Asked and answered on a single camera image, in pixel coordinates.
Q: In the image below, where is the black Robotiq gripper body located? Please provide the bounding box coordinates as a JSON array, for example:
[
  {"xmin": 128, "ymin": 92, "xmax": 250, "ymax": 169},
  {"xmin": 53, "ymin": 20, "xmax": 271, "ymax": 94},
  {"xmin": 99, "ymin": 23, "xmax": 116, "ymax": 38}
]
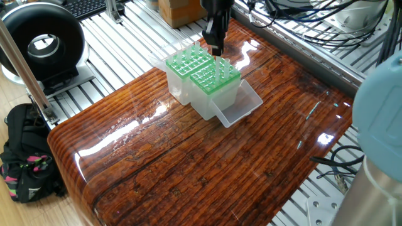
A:
[{"xmin": 201, "ymin": 0, "xmax": 236, "ymax": 28}]

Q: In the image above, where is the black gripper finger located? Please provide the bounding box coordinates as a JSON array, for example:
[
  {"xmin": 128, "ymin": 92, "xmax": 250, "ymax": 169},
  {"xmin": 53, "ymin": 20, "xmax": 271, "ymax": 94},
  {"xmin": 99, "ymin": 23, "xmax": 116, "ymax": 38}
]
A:
[
  {"xmin": 202, "ymin": 23, "xmax": 217, "ymax": 50},
  {"xmin": 212, "ymin": 25, "xmax": 227, "ymax": 57}
]

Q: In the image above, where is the green rack clear tip box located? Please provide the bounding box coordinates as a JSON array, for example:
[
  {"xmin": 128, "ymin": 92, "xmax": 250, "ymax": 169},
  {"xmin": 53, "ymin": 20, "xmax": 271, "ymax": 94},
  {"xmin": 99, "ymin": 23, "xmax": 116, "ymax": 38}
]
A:
[
  {"xmin": 149, "ymin": 43, "xmax": 214, "ymax": 106},
  {"xmin": 187, "ymin": 58, "xmax": 264, "ymax": 128}
]

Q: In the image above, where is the brown cardboard box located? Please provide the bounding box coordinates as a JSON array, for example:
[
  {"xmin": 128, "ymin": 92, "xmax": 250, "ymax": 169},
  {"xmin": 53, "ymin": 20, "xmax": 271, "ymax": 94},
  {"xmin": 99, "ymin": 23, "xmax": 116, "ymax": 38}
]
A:
[{"xmin": 157, "ymin": 0, "xmax": 203, "ymax": 30}]

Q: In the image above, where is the black keyboard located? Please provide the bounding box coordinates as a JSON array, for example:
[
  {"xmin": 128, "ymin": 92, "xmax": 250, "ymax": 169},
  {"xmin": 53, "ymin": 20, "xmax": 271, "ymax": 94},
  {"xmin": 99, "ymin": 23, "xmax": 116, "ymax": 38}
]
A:
[{"xmin": 63, "ymin": 0, "xmax": 109, "ymax": 19}]

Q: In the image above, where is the glossy wooden table board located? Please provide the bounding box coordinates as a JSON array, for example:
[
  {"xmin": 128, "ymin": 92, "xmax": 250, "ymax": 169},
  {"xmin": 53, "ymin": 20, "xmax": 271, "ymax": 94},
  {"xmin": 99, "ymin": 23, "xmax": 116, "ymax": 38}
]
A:
[{"xmin": 47, "ymin": 16, "xmax": 366, "ymax": 226}]

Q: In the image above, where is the perforated silver metal plate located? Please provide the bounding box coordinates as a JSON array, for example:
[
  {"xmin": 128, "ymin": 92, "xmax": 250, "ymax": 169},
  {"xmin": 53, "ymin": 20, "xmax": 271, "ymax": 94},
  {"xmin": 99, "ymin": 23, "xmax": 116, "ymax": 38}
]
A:
[{"xmin": 333, "ymin": 5, "xmax": 384, "ymax": 32}]

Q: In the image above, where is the black backpack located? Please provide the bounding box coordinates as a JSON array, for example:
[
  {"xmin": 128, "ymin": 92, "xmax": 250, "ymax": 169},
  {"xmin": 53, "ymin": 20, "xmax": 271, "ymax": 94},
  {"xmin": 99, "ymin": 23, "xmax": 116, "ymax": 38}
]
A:
[{"xmin": 0, "ymin": 102, "xmax": 68, "ymax": 205}]

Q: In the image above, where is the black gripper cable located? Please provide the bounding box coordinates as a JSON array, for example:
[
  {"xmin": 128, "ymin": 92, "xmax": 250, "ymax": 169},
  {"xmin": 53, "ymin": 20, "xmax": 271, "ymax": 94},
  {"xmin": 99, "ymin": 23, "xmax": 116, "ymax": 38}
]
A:
[
  {"xmin": 236, "ymin": 0, "xmax": 402, "ymax": 43},
  {"xmin": 248, "ymin": 0, "xmax": 402, "ymax": 29}
]

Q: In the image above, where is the short aluminium post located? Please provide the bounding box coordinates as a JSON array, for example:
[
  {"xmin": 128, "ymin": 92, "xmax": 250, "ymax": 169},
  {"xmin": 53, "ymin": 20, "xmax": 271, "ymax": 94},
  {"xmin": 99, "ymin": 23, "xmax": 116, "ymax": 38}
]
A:
[{"xmin": 106, "ymin": 0, "xmax": 126, "ymax": 23}]

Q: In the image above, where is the black round ring device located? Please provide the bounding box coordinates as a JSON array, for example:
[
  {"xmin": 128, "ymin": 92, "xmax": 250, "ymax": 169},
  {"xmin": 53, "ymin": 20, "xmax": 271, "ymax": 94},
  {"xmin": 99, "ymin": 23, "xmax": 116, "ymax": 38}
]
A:
[{"xmin": 0, "ymin": 2, "xmax": 87, "ymax": 96}]

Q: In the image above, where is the black floor cable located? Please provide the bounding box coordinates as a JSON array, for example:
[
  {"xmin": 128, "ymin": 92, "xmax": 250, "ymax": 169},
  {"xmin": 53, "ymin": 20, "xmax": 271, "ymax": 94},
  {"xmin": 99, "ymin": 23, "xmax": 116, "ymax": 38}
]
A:
[{"xmin": 311, "ymin": 144, "xmax": 366, "ymax": 192}]

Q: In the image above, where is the aluminium frame post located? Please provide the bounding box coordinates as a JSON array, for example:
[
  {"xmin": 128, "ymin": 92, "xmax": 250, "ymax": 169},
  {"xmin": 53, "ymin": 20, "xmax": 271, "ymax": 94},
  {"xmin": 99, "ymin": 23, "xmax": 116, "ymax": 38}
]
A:
[{"xmin": 0, "ymin": 22, "xmax": 58, "ymax": 129}]

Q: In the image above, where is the silver robot mount plate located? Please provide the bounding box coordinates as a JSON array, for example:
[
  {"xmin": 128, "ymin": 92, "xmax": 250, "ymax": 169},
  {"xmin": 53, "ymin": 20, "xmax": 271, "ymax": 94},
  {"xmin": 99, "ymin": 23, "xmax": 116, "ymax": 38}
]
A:
[{"xmin": 306, "ymin": 198, "xmax": 346, "ymax": 226}]

